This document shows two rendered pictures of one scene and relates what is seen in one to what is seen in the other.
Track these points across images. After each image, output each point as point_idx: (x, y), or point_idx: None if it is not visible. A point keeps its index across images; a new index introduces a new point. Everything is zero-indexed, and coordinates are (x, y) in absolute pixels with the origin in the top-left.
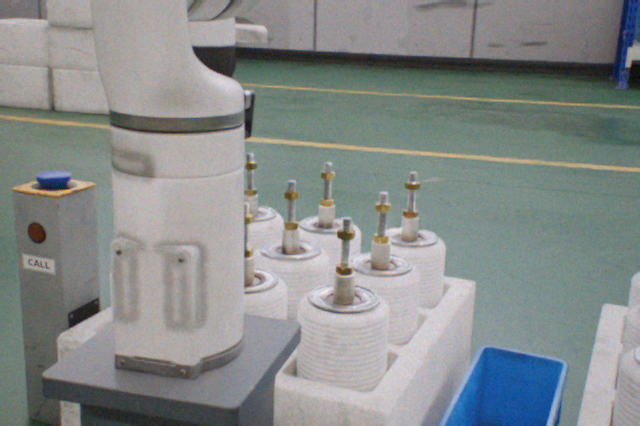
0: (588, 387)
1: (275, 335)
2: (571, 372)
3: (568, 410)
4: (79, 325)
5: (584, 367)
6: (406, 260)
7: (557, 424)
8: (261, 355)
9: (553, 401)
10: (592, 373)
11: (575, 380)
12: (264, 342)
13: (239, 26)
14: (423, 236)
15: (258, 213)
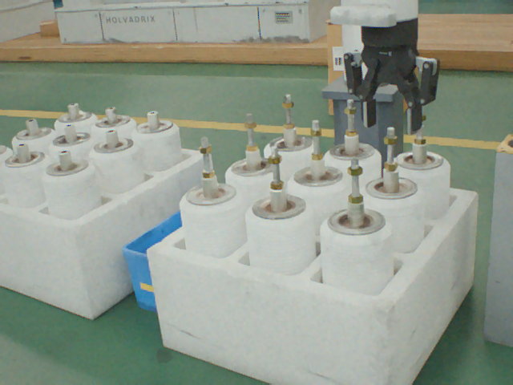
0: (167, 176)
1: (332, 87)
2: (39, 377)
3: (90, 335)
4: (470, 198)
5: (19, 383)
6: (232, 168)
7: (112, 323)
8: (337, 82)
9: (162, 222)
10: (155, 182)
11: (47, 366)
12: (336, 85)
13: (357, 6)
14: (197, 195)
15: (347, 224)
